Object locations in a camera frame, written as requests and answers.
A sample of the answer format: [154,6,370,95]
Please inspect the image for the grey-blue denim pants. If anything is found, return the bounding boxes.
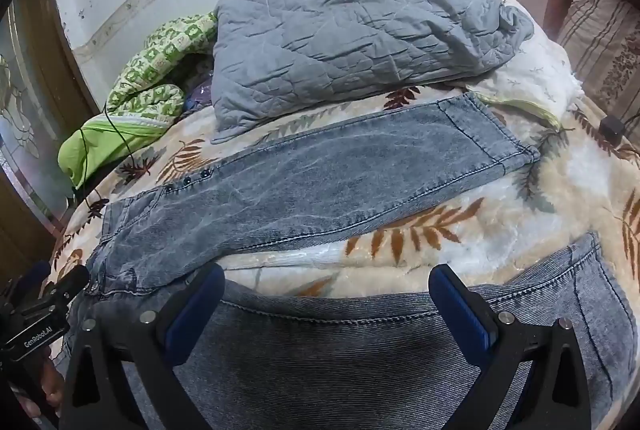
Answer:
[62,91,638,430]

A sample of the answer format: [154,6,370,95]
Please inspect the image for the black cable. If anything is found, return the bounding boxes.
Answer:
[70,100,166,211]

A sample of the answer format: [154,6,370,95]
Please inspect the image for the striped floral cushion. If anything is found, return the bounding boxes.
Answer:
[555,0,640,131]

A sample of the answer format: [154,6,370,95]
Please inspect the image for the leaf print fleece blanket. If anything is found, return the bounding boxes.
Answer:
[50,75,640,311]

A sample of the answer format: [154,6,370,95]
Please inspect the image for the grey quilted pillow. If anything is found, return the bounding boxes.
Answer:
[210,0,536,145]

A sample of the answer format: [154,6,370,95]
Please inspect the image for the green patterned quilt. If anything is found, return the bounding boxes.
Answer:
[57,12,219,188]

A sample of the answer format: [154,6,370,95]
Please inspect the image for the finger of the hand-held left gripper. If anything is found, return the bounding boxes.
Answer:
[11,260,52,295]
[46,264,91,306]

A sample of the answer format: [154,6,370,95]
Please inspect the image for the white quilt with yellow trim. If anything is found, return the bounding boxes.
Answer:
[450,0,586,131]

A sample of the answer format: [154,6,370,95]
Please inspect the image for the person's left hand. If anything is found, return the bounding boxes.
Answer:
[24,354,66,417]

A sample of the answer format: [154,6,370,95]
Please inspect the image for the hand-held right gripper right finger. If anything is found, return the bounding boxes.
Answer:
[428,263,593,430]

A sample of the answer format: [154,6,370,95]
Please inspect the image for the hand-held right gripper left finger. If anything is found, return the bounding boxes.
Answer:
[59,263,226,430]

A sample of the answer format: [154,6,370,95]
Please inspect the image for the small black box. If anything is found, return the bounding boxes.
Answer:
[599,115,626,143]

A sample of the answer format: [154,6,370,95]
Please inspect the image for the purple cloth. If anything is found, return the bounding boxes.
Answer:
[182,75,216,111]

